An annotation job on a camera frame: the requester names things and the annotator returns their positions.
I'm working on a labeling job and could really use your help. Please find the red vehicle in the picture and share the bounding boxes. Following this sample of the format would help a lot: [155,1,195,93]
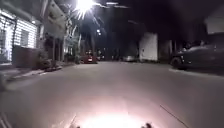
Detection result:
[82,51,98,65]

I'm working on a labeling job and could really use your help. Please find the grey asphalt road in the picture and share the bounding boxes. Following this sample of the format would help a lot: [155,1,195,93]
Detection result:
[0,60,224,128]

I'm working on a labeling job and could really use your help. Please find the street lamp pole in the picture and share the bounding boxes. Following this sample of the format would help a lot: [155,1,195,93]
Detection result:
[74,0,101,54]

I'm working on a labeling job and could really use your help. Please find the white box truck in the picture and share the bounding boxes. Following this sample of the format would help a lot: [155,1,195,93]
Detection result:
[138,31,159,63]

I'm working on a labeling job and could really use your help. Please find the dark car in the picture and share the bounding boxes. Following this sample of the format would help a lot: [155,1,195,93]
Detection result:
[169,41,224,72]

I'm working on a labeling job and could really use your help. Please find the raised concrete pavement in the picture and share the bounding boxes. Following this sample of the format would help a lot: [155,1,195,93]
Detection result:
[0,61,78,88]

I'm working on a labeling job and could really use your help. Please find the building with lit shutters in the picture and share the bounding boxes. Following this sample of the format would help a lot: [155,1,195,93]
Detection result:
[0,0,81,68]

